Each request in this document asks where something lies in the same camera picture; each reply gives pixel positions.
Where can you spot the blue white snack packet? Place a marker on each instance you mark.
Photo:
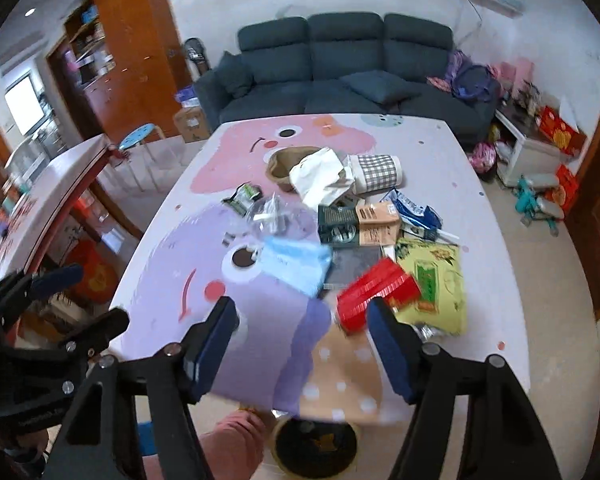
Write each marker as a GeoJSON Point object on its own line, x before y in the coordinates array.
{"type": "Point", "coordinates": [422, 222]}

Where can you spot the white low side table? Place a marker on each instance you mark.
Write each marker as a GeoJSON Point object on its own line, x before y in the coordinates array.
{"type": "Point", "coordinates": [529, 151]}

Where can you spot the teal toy scooter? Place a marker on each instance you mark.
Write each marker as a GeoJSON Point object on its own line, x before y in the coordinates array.
{"type": "Point", "coordinates": [532, 206]}

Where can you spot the black green snack wrapper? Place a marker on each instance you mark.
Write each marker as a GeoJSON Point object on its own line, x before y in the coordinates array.
{"type": "Point", "coordinates": [244, 198]}

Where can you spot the red wooden side table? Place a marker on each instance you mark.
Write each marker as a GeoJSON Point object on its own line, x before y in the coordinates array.
{"type": "Point", "coordinates": [39, 215]}

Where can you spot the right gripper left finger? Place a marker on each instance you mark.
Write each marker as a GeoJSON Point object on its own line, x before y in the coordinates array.
{"type": "Point", "coordinates": [205, 345]}

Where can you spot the brown paper pulp tray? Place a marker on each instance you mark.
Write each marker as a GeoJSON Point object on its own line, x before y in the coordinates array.
{"type": "Point", "coordinates": [281, 162]}

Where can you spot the red orange lantern box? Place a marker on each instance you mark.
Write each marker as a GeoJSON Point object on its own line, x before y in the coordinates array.
{"type": "Point", "coordinates": [100, 279]}

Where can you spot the yellow rim trash bin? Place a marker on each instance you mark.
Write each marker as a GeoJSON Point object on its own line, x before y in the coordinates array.
{"type": "Point", "coordinates": [314, 449]}

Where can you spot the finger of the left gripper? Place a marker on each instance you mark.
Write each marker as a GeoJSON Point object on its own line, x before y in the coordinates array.
{"type": "Point", "coordinates": [94, 336]}
{"type": "Point", "coordinates": [51, 283]}

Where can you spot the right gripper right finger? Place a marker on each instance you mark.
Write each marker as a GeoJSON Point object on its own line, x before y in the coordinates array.
{"type": "Point", "coordinates": [398, 346]}

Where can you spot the cardboard box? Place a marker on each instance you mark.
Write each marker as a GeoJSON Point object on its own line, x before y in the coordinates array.
{"type": "Point", "coordinates": [191, 124]}

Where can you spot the dark teal cushion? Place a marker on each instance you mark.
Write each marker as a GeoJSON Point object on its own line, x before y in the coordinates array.
{"type": "Point", "coordinates": [381, 87]}

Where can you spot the colourful cartoon tablecloth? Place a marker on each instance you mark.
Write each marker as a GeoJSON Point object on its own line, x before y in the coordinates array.
{"type": "Point", "coordinates": [226, 230]}

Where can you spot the white paper bag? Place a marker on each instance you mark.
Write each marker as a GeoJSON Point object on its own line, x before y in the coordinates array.
{"type": "Point", "coordinates": [320, 179]}

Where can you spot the yellow green foil packet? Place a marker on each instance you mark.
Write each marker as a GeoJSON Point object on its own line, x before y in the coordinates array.
{"type": "Point", "coordinates": [436, 269]}

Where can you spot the red gift box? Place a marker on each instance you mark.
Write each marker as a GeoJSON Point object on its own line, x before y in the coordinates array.
{"type": "Point", "coordinates": [568, 140]}

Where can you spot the blue round stool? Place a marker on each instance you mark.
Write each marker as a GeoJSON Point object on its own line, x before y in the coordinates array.
{"type": "Point", "coordinates": [138, 137]}

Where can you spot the wooden cabinet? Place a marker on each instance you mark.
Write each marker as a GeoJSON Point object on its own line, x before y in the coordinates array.
{"type": "Point", "coordinates": [119, 66]}

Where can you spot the purple backpack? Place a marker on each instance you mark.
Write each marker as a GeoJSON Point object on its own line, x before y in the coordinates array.
{"type": "Point", "coordinates": [470, 82]}

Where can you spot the clear plastic wrapper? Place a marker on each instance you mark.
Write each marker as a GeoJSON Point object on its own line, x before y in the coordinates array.
{"type": "Point", "coordinates": [272, 220]}

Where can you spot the red cigarette box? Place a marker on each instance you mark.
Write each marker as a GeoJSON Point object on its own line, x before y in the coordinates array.
{"type": "Point", "coordinates": [385, 279]}

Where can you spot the dark teal sofa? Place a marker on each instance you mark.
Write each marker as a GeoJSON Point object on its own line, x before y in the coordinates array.
{"type": "Point", "coordinates": [292, 66]}

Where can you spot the dark green carton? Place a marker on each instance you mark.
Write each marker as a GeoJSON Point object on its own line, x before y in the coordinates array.
{"type": "Point", "coordinates": [338, 226]}

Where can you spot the orange tan carton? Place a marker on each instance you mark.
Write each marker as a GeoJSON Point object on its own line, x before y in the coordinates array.
{"type": "Point", "coordinates": [379, 224]}

